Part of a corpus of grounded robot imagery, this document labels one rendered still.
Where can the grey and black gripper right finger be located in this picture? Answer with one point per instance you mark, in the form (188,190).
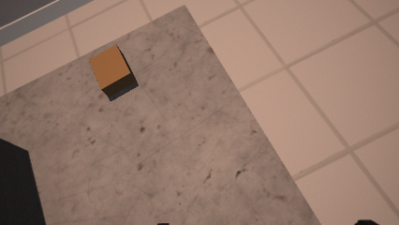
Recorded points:
(366,222)

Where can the orange-brown cube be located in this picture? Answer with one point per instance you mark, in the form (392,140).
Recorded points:
(112,71)

